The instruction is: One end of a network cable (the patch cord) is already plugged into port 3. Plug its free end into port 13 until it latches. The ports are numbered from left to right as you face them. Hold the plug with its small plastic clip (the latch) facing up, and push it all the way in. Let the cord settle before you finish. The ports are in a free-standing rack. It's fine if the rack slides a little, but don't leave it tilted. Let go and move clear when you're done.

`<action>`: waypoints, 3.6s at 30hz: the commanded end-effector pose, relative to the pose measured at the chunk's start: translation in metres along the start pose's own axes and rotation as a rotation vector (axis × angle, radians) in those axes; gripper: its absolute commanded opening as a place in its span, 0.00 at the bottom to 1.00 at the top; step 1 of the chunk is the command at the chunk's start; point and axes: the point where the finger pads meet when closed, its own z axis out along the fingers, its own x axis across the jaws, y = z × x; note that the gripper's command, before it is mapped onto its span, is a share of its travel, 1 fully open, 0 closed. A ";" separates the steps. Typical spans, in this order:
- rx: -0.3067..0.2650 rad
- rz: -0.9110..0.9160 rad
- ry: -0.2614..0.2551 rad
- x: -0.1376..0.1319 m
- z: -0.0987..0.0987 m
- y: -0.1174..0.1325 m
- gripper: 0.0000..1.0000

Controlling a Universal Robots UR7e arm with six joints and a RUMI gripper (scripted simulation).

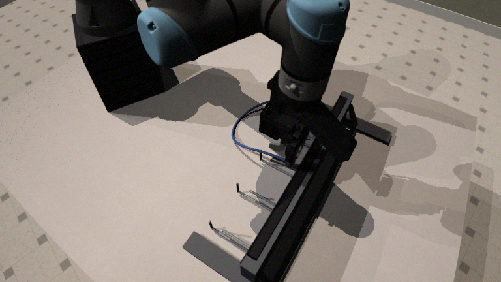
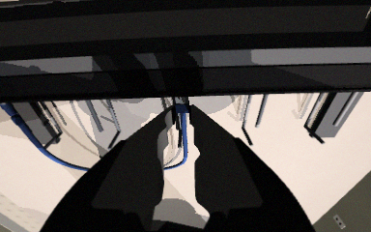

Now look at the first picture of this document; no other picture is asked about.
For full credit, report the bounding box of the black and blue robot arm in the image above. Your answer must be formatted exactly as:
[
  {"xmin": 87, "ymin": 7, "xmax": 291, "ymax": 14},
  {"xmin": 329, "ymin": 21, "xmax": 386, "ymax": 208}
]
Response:
[{"xmin": 75, "ymin": 0, "xmax": 357, "ymax": 163}]

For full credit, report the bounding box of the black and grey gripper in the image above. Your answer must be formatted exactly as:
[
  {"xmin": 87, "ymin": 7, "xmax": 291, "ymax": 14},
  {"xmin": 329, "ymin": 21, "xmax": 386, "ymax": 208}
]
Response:
[{"xmin": 259, "ymin": 70, "xmax": 322, "ymax": 167}]

